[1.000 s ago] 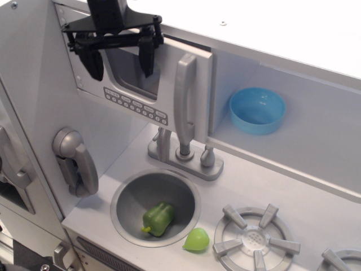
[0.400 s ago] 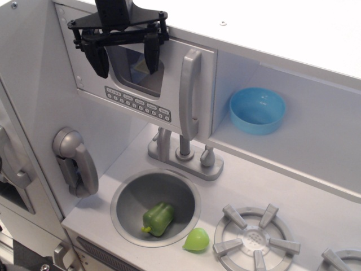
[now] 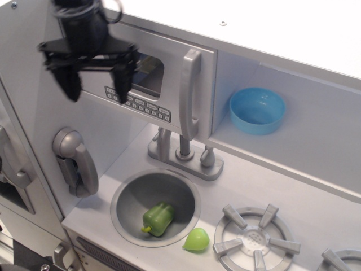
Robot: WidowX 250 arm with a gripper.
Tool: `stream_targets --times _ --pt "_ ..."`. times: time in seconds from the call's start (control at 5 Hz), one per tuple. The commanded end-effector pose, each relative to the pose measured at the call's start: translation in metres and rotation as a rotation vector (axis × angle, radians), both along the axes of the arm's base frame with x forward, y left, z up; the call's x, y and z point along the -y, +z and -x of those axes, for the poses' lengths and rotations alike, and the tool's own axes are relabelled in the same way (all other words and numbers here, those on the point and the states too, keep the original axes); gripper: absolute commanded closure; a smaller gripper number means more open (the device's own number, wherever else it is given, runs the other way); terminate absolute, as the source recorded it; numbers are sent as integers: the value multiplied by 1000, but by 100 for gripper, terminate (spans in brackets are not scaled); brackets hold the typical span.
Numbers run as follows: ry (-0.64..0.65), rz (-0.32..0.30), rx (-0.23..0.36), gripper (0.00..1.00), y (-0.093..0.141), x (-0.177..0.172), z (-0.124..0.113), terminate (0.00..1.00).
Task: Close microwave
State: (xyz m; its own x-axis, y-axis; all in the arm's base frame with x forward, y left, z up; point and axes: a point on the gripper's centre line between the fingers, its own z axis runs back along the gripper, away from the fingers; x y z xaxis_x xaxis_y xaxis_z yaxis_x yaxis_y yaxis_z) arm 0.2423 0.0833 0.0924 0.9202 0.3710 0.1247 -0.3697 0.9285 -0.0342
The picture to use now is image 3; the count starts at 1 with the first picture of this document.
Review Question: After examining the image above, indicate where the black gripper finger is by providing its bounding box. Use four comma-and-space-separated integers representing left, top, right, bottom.
51, 66, 82, 102
111, 63, 135, 104

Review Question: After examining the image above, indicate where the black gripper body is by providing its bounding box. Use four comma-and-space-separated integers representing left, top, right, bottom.
38, 11, 138, 73

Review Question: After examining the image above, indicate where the white toy microwave door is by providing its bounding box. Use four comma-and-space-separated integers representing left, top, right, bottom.
80, 23, 217, 139

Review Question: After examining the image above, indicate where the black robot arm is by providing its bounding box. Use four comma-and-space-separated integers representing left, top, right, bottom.
38, 1, 138, 104

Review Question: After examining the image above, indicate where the grey round toy sink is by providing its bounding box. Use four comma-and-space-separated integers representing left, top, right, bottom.
110, 169, 201, 247

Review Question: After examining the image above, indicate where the grey toy faucet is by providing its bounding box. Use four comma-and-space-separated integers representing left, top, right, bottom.
148, 128, 224, 181

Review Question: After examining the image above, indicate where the white toy kitchen cabinet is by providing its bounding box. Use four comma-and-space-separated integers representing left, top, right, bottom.
1, 1, 360, 270

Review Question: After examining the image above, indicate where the blue plastic bowl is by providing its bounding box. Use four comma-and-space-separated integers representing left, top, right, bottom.
229, 88, 286, 136

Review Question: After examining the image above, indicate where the green toy bell pepper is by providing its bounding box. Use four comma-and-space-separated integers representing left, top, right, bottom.
141, 202, 175, 237

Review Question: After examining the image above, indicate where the light green toy fruit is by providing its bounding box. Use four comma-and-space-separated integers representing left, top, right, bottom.
182, 228, 210, 252

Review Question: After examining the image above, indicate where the grey toy stove burner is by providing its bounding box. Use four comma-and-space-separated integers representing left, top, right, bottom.
213, 204, 301, 270

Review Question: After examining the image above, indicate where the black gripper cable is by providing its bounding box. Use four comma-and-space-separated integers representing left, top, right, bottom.
101, 0, 124, 25

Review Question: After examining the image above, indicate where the grey toy wall phone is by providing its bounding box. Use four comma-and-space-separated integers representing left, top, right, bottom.
52, 127, 99, 198

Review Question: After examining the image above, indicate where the grey fridge door handle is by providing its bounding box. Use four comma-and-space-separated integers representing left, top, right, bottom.
1, 126, 32, 189

